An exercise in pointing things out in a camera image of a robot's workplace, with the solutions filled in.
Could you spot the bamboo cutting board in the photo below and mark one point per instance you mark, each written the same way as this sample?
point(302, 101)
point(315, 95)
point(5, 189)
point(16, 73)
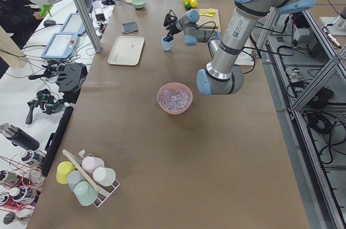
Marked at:
point(209, 22)

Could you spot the teach pendant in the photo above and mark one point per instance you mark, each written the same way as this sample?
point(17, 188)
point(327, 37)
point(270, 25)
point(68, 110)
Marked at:
point(73, 24)
point(60, 46)

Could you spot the yellow plastic knife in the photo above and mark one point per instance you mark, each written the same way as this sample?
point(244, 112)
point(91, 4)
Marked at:
point(207, 15)

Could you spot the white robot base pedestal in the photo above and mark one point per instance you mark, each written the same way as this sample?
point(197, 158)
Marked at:
point(245, 58)

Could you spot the mint cup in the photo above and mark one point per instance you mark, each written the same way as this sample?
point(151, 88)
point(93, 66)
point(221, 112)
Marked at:
point(85, 193)

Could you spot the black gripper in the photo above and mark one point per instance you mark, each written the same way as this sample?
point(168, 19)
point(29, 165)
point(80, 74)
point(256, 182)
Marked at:
point(172, 29)

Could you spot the yellow cup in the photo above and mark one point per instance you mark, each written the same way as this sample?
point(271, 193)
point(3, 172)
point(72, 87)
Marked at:
point(63, 170)

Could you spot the teach pendant far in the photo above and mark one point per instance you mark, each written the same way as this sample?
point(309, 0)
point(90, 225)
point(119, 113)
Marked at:
point(73, 24)

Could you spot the cream rabbit tray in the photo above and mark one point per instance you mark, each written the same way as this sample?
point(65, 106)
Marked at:
point(126, 51)

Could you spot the white cup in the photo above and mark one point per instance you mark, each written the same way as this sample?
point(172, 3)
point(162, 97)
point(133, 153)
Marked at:
point(104, 176)

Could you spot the black water bottle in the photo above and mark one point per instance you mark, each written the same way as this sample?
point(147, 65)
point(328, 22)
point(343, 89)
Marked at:
point(18, 137)

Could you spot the white wire cup rack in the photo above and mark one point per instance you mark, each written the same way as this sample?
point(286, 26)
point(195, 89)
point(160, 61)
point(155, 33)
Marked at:
point(104, 192)

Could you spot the pink cup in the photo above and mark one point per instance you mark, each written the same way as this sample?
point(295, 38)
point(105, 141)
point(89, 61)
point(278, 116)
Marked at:
point(90, 163)

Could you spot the aluminium frame post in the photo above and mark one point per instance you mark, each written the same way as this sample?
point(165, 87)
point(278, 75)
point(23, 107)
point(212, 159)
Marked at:
point(80, 5)

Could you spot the mint green bowl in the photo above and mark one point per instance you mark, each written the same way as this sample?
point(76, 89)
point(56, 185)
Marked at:
point(139, 4)

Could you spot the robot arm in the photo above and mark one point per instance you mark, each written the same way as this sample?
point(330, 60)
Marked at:
point(222, 76)

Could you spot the grey folded cloth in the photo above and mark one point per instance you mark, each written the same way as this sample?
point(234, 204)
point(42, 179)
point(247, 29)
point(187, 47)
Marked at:
point(129, 27)

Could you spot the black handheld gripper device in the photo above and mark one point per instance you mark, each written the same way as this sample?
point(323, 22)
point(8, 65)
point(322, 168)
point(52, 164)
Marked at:
point(46, 101)

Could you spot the teach pendant near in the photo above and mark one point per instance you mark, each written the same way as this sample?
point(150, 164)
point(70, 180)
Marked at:
point(60, 46)

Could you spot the green lime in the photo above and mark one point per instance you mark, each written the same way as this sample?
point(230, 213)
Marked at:
point(187, 5)

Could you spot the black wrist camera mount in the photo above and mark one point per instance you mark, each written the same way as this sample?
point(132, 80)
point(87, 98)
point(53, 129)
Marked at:
point(170, 18)

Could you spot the light blue plastic cup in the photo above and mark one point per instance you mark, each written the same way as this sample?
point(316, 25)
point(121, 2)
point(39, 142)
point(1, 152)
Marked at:
point(166, 45)

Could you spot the whole lemon lower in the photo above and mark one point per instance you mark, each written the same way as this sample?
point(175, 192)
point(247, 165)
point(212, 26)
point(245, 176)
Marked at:
point(194, 4)

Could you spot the grey cup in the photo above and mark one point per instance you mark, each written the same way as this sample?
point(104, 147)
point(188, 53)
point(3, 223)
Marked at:
point(73, 178)

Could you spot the pink bowl of ice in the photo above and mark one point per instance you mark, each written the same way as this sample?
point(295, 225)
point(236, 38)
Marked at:
point(174, 98)

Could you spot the lemon half near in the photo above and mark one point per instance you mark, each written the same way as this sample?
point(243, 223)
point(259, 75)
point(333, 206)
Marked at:
point(211, 11)

